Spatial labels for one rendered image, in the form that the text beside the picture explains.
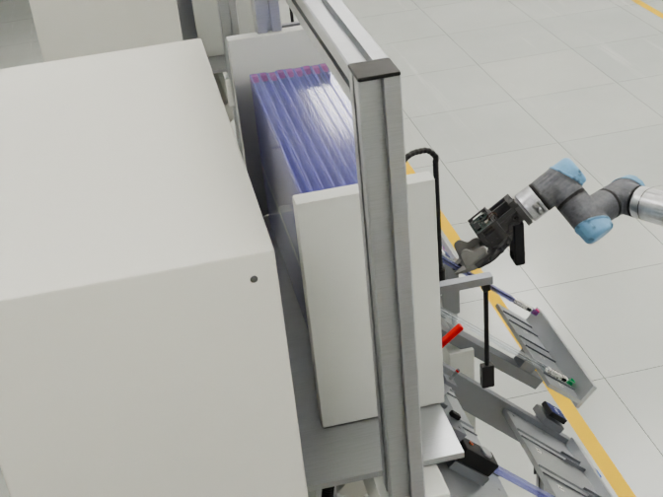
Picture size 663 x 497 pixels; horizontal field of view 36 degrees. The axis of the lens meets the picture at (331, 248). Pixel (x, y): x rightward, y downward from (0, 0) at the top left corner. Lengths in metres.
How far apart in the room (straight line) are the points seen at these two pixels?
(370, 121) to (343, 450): 0.48
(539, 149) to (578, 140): 0.22
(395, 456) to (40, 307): 0.42
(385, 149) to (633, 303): 3.12
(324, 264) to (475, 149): 4.07
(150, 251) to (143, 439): 0.21
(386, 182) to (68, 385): 0.39
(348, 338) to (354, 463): 0.15
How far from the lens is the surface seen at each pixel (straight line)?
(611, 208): 2.39
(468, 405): 2.13
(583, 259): 4.29
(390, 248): 1.02
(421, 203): 1.17
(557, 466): 2.13
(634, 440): 3.42
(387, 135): 0.96
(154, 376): 1.09
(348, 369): 1.26
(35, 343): 1.07
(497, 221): 2.36
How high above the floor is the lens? 2.23
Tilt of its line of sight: 30 degrees down
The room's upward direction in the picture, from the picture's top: 6 degrees counter-clockwise
